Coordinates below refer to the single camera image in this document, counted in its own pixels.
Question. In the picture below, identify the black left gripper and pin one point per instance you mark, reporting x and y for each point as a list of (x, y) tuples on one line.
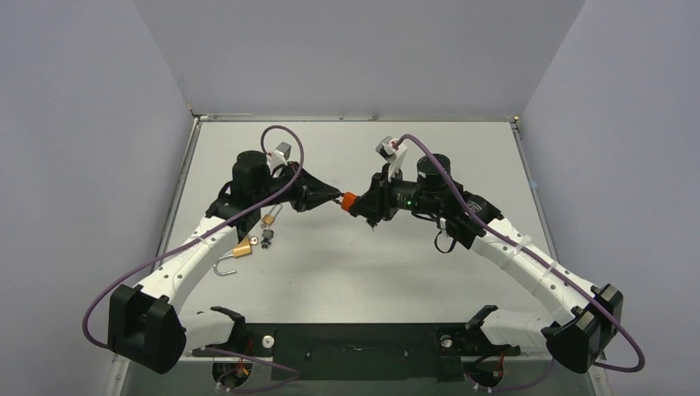
[(310, 193)]

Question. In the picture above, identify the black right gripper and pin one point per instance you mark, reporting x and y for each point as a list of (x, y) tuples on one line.
[(377, 196)]

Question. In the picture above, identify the orange round padlock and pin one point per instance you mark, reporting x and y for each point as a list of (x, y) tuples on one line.
[(348, 200)]

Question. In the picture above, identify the small brass padlock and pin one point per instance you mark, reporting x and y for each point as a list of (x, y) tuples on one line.
[(269, 218)]

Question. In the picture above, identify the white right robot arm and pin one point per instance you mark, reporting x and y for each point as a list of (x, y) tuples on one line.
[(579, 322)]

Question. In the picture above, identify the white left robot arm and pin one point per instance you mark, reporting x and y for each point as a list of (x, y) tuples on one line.
[(145, 323)]

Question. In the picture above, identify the small black keys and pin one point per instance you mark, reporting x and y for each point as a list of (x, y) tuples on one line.
[(267, 236)]

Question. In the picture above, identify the large brass padlock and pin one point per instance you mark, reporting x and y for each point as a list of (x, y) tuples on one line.
[(242, 249)]

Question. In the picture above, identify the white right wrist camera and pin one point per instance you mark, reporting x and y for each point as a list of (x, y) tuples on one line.
[(393, 152)]

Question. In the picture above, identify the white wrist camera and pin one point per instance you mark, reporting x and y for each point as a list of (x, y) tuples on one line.
[(393, 152), (279, 156)]

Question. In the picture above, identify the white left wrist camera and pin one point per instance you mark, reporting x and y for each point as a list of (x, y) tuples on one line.
[(279, 156)]

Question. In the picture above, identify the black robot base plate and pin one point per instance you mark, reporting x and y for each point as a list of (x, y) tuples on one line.
[(363, 351)]

